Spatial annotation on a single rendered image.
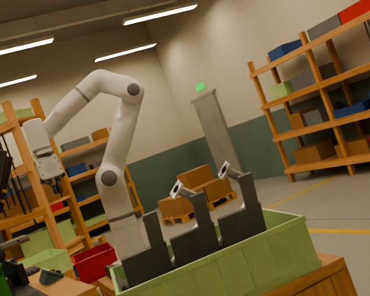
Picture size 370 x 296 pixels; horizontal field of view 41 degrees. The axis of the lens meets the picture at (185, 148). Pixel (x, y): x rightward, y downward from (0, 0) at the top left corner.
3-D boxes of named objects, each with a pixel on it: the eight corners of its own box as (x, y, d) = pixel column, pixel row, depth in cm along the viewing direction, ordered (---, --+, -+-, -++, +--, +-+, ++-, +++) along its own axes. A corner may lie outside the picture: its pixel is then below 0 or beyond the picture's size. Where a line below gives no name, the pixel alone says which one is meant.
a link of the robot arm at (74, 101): (76, 91, 228) (26, 136, 223) (74, 85, 213) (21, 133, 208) (90, 105, 229) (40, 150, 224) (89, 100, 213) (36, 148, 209)
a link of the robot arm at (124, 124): (91, 188, 210) (93, 189, 226) (119, 195, 211) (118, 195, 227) (122, 77, 216) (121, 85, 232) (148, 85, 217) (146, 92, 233)
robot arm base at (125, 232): (149, 250, 226) (137, 211, 227) (160, 252, 209) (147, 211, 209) (110, 264, 220) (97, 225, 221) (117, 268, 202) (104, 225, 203)
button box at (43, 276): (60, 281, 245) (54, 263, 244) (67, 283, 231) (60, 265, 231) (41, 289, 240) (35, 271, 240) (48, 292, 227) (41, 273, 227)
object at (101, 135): (145, 215, 1143) (112, 124, 1140) (10, 273, 1010) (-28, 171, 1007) (138, 215, 1192) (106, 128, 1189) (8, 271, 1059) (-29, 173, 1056)
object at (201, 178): (212, 201, 963) (199, 166, 962) (237, 198, 896) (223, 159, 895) (163, 225, 898) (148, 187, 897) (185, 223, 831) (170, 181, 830)
